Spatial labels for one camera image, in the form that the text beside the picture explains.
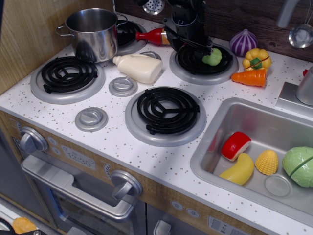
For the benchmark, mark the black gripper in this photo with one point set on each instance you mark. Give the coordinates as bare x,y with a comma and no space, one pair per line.
192,34

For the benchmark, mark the green toy broccoli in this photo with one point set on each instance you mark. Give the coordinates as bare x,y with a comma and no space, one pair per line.
214,58

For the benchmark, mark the stainless steel pot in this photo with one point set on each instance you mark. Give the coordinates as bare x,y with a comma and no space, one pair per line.
94,34

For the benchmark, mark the back right black burner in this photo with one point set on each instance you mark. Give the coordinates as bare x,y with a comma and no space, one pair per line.
187,67

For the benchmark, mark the black burner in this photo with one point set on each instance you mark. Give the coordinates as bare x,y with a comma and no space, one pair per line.
187,67
66,80
127,43
165,117

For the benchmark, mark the red toy ketchup bottle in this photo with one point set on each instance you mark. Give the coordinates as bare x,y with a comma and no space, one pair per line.
157,36

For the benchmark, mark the purple toy onion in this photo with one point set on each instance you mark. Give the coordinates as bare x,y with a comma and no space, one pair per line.
242,42

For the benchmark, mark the cream toy bottle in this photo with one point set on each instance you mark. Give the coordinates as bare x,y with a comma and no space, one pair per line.
141,68

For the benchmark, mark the hanging perforated silver skimmer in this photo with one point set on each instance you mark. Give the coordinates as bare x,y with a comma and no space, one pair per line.
154,7

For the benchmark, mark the back left black burner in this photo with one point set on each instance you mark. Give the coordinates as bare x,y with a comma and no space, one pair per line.
127,43

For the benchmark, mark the yellow toy bell pepper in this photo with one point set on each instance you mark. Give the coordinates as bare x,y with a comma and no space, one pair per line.
257,59

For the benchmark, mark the orange toy carrot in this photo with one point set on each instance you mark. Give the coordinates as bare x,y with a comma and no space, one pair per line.
251,77

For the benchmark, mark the front right black burner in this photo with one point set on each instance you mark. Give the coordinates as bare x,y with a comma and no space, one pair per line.
165,117

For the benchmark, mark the upper grey stovetop knob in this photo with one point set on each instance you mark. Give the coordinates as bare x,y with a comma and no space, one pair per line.
123,87

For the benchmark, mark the grey stovetop knob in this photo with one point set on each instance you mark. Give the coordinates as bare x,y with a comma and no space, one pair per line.
91,119
123,87

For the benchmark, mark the red toy cheese wedge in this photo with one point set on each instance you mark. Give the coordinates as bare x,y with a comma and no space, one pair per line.
236,144

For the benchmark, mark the hanging silver ladle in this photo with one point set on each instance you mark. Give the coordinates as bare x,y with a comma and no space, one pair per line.
301,36

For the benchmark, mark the silver metal sink basin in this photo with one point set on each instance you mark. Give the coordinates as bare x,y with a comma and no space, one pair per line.
269,129

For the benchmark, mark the grey toy faucet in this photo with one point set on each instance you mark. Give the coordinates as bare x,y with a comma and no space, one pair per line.
296,98

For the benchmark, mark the lower grey stovetop knob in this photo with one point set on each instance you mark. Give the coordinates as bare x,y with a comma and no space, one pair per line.
91,119

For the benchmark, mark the front left black burner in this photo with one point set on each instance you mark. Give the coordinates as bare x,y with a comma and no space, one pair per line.
66,80

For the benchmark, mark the yellow toy banana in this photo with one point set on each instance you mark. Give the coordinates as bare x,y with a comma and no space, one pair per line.
241,172

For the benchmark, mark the yellow toy corn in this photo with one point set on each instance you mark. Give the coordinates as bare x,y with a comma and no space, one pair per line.
267,162

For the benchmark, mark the right silver oven dial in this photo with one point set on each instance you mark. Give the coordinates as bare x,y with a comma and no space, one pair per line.
125,184

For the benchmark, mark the silver oven dial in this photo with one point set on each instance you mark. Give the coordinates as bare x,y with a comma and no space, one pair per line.
32,141
125,184

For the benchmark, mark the green toy cabbage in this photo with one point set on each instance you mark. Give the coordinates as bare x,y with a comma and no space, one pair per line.
298,164

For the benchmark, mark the oven clock display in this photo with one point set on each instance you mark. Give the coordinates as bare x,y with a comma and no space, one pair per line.
79,157

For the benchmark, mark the left silver oven dial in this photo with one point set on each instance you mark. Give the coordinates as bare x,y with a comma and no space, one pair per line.
32,141

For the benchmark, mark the orange object bottom left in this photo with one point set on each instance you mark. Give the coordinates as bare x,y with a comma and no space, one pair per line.
23,225

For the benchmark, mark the white cabinet door handle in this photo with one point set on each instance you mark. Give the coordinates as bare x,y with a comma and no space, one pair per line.
162,228

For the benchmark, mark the silver oven door handle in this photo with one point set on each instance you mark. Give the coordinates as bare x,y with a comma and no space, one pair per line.
63,182

